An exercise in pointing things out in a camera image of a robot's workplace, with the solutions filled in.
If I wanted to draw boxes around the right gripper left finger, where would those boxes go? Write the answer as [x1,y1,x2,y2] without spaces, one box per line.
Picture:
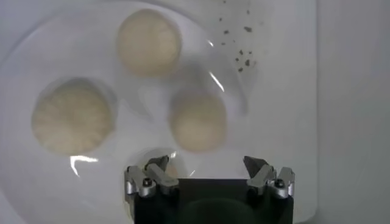
[124,155,180,198]

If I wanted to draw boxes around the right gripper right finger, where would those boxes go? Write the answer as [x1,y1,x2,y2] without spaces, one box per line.
[243,155,296,199]

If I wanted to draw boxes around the white steamed baozi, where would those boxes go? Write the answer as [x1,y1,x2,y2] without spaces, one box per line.
[30,77,118,156]
[168,89,229,153]
[116,8,183,79]

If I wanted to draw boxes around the white round plate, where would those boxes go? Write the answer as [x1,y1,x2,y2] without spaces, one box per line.
[0,0,249,224]

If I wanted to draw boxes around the dark crumbs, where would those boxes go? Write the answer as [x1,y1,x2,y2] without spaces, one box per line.
[218,0,264,74]

